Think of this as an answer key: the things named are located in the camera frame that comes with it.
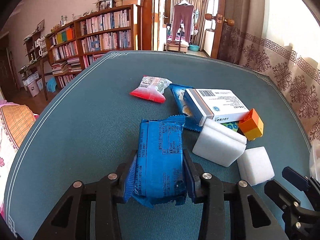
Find hanging purple pants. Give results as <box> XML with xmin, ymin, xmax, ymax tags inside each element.
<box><xmin>171</xmin><ymin>3</ymin><xmax>196</xmax><ymax>43</ymax></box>

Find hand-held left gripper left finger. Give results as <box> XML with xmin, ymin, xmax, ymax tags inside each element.
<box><xmin>32</xmin><ymin>150</ymin><xmax>139</xmax><ymax>240</ymax></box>

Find blue snack packet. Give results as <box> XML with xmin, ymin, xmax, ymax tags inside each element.
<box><xmin>125</xmin><ymin>115</ymin><xmax>190</xmax><ymax>208</ymax></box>

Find blue plastic stool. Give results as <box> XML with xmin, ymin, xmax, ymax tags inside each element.
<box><xmin>46</xmin><ymin>77</ymin><xmax>58</xmax><ymax>91</ymax></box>

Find patterned curtain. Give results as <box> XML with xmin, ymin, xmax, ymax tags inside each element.
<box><xmin>217</xmin><ymin>0</ymin><xmax>320</xmax><ymax>143</ymax></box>

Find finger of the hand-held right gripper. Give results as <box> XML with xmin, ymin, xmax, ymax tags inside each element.
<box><xmin>264</xmin><ymin>179</ymin><xmax>320</xmax><ymax>240</ymax></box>
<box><xmin>282</xmin><ymin>166</ymin><xmax>320</xmax><ymax>205</ymax></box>

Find small wooden rack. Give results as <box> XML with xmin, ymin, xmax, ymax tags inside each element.
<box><xmin>24</xmin><ymin>29</ymin><xmax>48</xmax><ymax>63</ymax></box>

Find wooden bookshelf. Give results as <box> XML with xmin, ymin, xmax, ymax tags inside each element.
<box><xmin>45</xmin><ymin>4</ymin><xmax>138</xmax><ymax>89</ymax></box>

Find small white foam block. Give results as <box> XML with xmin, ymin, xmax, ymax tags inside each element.
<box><xmin>236</xmin><ymin>146</ymin><xmax>275</xmax><ymax>187</ymax></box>

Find orange checkered blanket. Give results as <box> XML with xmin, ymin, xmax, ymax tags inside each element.
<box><xmin>0</xmin><ymin>103</ymin><xmax>36</xmax><ymax>148</ymax></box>

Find brass door knob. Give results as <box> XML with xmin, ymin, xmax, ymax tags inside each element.
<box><xmin>204</xmin><ymin>12</ymin><xmax>235</xmax><ymax>27</ymax></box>

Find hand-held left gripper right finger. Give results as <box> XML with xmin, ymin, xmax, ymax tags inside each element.
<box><xmin>182</xmin><ymin>150</ymin><xmax>290</xmax><ymax>240</ymax></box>

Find wooden door frame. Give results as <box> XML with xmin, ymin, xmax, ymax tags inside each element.
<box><xmin>142</xmin><ymin>0</ymin><xmax>173</xmax><ymax>52</ymax></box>

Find shelved books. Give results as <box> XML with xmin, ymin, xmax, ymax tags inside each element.
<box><xmin>49</xmin><ymin>9</ymin><xmax>132</xmax><ymax>87</ymax></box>

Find blue lemon cracker packet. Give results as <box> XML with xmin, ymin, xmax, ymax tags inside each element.
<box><xmin>169</xmin><ymin>84</ymin><xmax>204</xmax><ymax>132</ymax></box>

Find teal table cover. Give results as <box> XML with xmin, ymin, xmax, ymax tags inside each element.
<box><xmin>4</xmin><ymin>50</ymin><xmax>313</xmax><ymax>240</ymax></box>

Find orange yellow toy block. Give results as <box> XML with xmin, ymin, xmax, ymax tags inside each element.
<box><xmin>238</xmin><ymin>108</ymin><xmax>264</xmax><ymax>141</ymax></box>

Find green dotted toy block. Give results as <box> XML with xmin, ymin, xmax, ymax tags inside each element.
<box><xmin>220</xmin><ymin>120</ymin><xmax>242</xmax><ymax>133</ymax></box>

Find white medicine box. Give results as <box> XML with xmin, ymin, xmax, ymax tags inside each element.
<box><xmin>183</xmin><ymin>88</ymin><xmax>250</xmax><ymax>126</ymax></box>

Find red snack packet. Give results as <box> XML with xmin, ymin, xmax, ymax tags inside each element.
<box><xmin>129</xmin><ymin>75</ymin><xmax>173</xmax><ymax>103</ymax></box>

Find wooden desk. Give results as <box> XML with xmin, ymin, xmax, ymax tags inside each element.
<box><xmin>19</xmin><ymin>55</ymin><xmax>50</xmax><ymax>101</ymax></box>

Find white storage bin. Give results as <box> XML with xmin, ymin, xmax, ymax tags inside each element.
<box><xmin>22</xmin><ymin>74</ymin><xmax>44</xmax><ymax>97</ymax></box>

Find large white foam block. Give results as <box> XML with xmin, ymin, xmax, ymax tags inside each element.
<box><xmin>192</xmin><ymin>118</ymin><xmax>247</xmax><ymax>168</ymax></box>

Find wooden door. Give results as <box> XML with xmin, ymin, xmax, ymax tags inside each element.
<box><xmin>211</xmin><ymin>0</ymin><xmax>227</xmax><ymax>59</ymax></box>

